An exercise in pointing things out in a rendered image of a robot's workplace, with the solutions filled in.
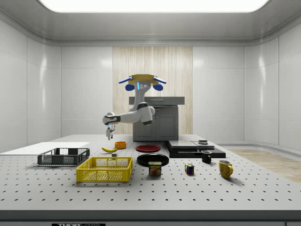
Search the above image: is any drone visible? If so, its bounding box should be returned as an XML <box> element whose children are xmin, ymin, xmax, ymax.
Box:
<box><xmin>118</xmin><ymin>73</ymin><xmax>167</xmax><ymax>92</ymax></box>

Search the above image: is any yellow basket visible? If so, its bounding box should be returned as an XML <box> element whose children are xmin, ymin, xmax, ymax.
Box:
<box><xmin>76</xmin><ymin>157</ymin><xmax>134</xmax><ymax>183</ymax></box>

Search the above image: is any black mug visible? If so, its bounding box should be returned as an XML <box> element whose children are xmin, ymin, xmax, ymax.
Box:
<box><xmin>201</xmin><ymin>150</ymin><xmax>212</xmax><ymax>163</ymax></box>

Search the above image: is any yellow mug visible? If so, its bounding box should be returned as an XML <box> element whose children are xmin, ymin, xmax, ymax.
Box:
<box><xmin>218</xmin><ymin>160</ymin><xmax>234</xmax><ymax>178</ymax></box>

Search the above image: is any flat-sided can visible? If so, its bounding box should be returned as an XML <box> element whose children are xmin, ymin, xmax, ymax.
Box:
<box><xmin>148</xmin><ymin>161</ymin><xmax>162</xmax><ymax>176</ymax></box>

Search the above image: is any white cabinet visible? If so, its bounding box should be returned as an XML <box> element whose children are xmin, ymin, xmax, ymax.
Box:
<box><xmin>133</xmin><ymin>105</ymin><xmax>180</xmax><ymax>142</ymax></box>

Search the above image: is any black plate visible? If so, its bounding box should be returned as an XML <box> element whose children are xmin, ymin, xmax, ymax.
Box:
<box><xmin>136</xmin><ymin>153</ymin><xmax>170</xmax><ymax>166</ymax></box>

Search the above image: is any dark grey basket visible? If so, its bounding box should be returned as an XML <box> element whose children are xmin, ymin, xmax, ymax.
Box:
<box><xmin>37</xmin><ymin>147</ymin><xmax>91</xmax><ymax>167</ymax></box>

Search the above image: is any black stove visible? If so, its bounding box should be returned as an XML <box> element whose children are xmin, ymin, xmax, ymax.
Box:
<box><xmin>164</xmin><ymin>139</ymin><xmax>226</xmax><ymax>158</ymax></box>

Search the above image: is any white board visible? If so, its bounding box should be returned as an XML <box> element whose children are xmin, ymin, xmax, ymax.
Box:
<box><xmin>0</xmin><ymin>142</ymin><xmax>91</xmax><ymax>155</ymax></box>

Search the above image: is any red plate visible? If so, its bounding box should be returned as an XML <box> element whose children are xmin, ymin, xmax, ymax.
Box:
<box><xmin>135</xmin><ymin>145</ymin><xmax>161</xmax><ymax>153</ymax></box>

